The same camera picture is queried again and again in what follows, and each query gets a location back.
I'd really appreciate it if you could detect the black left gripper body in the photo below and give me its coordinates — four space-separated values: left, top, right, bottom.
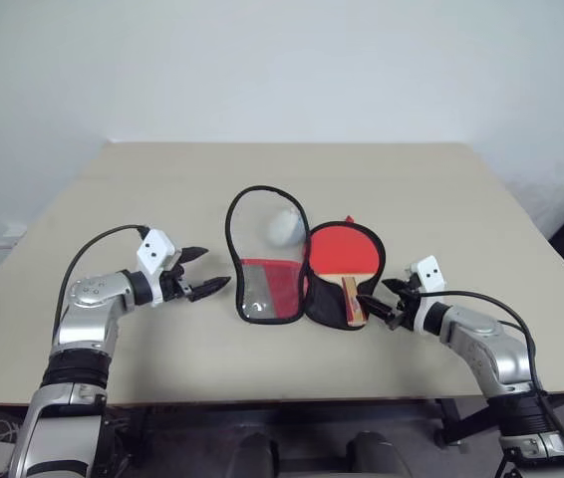
159 252 196 303

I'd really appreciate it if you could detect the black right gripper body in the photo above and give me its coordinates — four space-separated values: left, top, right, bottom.
392 273 423 331

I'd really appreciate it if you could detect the red table tennis paddle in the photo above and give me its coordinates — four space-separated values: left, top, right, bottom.
307 224 384 329

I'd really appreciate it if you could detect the red and black paddle case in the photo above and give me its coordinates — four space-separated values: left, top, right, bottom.
224 184 389 331

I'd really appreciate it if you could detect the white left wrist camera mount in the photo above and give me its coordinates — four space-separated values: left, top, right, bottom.
136 227 182 304

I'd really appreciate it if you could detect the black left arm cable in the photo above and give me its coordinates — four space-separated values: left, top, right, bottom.
59 224 151 320

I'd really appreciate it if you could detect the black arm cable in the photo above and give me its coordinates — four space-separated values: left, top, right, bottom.
59 224 151 320
433 290 564 478

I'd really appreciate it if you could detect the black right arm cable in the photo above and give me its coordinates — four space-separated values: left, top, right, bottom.
433 290 564 478

